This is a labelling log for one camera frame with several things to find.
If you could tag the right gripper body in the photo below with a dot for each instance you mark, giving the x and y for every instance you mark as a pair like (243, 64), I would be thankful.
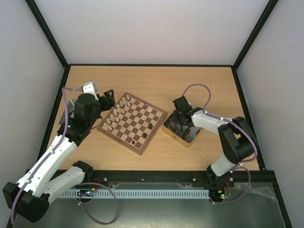
(180, 115)

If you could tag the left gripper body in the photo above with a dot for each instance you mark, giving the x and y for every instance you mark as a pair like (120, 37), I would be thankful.
(106, 105)

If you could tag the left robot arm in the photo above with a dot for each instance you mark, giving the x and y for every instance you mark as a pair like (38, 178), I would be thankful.
(33, 193)

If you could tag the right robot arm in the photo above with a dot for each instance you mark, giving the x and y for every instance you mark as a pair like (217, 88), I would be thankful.
(238, 142)

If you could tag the dark pieces in tin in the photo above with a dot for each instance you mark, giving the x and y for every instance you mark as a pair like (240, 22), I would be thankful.
(186, 132)

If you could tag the wooden chess board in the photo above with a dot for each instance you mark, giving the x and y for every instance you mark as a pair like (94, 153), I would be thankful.
(129, 119)

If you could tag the gold metal tin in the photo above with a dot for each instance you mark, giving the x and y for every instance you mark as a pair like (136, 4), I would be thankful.
(165, 128)

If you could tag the tin lid on table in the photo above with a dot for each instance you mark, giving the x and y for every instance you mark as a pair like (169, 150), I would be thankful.
(70, 111)

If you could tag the blue cable duct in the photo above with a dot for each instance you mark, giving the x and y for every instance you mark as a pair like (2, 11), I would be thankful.
(137, 194)

